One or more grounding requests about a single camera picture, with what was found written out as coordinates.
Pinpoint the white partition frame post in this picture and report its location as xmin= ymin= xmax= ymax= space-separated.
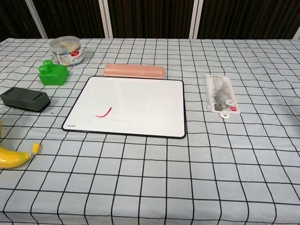
xmin=25 ymin=0 xmax=48 ymax=39
xmin=188 ymin=0 xmax=204 ymax=39
xmin=98 ymin=0 xmax=113 ymax=39
xmin=292 ymin=20 xmax=300 ymax=40

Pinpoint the white dry-erase board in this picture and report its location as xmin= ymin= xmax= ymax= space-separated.
xmin=61 ymin=76 xmax=187 ymax=140

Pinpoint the white grid checked tablecloth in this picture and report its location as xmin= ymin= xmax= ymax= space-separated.
xmin=0 ymin=37 xmax=300 ymax=225

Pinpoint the pink pencil case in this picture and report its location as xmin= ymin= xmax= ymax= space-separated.
xmin=103 ymin=63 xmax=166 ymax=79

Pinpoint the green toy building block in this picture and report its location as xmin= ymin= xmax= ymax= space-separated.
xmin=38 ymin=59 xmax=71 ymax=86

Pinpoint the yellow toy banana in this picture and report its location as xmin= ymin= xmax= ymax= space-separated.
xmin=0 ymin=120 xmax=41 ymax=169

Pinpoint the clear plastic jar of clips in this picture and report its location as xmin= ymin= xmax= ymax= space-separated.
xmin=49 ymin=36 xmax=84 ymax=67

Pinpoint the clear ruler set pouch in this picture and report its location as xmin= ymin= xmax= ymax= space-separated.
xmin=202 ymin=74 xmax=241 ymax=120

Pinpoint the dark grey board eraser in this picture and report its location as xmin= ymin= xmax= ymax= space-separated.
xmin=0 ymin=87 xmax=52 ymax=112

